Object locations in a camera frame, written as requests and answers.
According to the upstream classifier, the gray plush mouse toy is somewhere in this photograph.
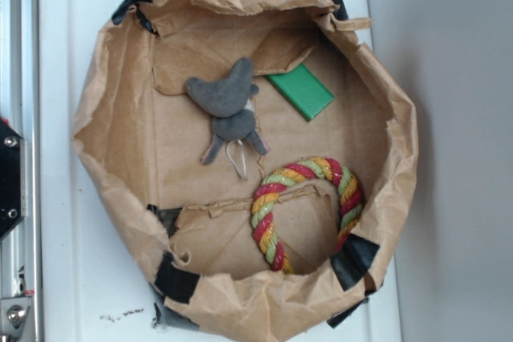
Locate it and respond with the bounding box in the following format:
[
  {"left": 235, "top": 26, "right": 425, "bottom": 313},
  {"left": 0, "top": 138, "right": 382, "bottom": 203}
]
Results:
[{"left": 184, "top": 57, "right": 269, "bottom": 180}]

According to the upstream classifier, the red yellow green rope ring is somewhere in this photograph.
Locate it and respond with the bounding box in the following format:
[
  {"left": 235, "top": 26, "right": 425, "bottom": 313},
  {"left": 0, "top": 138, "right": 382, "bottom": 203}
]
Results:
[{"left": 250, "top": 156, "right": 365, "bottom": 276}]

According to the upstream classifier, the black metal bracket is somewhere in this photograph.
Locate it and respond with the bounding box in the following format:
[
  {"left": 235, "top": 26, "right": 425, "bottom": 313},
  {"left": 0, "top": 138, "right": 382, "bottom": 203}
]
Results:
[{"left": 0, "top": 118, "right": 23, "bottom": 240}]

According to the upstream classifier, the brown paper bag bin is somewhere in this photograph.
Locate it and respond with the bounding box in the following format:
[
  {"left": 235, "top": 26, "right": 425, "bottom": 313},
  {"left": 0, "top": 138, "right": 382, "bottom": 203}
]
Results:
[{"left": 72, "top": 0, "right": 418, "bottom": 341}]

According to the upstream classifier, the silver corner bracket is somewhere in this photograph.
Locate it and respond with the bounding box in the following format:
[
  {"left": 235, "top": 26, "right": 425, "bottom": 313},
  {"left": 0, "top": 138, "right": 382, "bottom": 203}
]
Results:
[{"left": 1, "top": 296, "right": 35, "bottom": 342}]

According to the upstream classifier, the aluminium frame rail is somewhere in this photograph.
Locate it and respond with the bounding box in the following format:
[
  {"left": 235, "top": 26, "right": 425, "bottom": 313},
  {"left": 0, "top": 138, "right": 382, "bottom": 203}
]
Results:
[{"left": 1, "top": 0, "right": 44, "bottom": 341}]

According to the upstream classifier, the green rectangular block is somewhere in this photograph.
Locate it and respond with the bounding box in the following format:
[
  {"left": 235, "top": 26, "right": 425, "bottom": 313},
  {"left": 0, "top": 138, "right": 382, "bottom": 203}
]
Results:
[{"left": 265, "top": 64, "right": 334, "bottom": 122}]

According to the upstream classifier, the white plastic tray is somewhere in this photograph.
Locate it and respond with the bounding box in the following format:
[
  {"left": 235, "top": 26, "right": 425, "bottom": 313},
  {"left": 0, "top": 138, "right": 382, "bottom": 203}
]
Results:
[{"left": 38, "top": 0, "right": 402, "bottom": 342}]

